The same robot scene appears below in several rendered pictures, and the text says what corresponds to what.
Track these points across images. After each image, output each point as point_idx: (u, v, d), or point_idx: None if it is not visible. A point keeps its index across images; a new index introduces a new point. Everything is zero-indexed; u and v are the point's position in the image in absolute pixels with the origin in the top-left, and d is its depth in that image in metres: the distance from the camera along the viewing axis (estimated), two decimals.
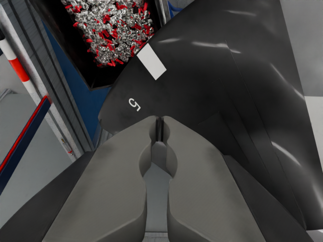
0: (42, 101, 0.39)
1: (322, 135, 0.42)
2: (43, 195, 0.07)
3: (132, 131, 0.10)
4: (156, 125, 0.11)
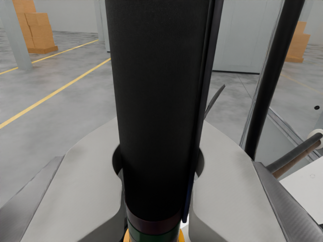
0: None
1: None
2: (10, 207, 0.06)
3: (102, 131, 0.10)
4: None
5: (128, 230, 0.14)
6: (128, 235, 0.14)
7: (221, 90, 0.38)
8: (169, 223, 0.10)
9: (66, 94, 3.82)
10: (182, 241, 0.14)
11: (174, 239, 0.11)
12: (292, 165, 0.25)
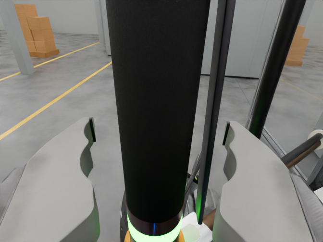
0: None
1: None
2: None
3: (65, 136, 0.10)
4: (91, 125, 0.11)
5: (129, 231, 0.14)
6: (129, 235, 0.14)
7: None
8: (169, 224, 0.10)
9: (68, 101, 3.90)
10: None
11: (174, 240, 0.12)
12: (292, 166, 0.25)
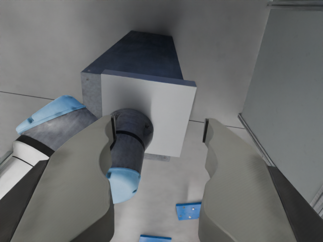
0: None
1: None
2: None
3: (87, 132, 0.10)
4: (112, 124, 0.11)
5: None
6: None
7: None
8: None
9: None
10: None
11: None
12: None
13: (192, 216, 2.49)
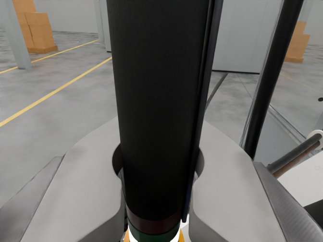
0: None
1: None
2: (9, 207, 0.06)
3: (102, 131, 0.10)
4: None
5: (128, 230, 0.14)
6: (128, 235, 0.14)
7: None
8: (169, 223, 0.10)
9: (65, 93, 3.81)
10: (181, 241, 0.14)
11: (174, 238, 0.12)
12: (291, 166, 0.25)
13: None
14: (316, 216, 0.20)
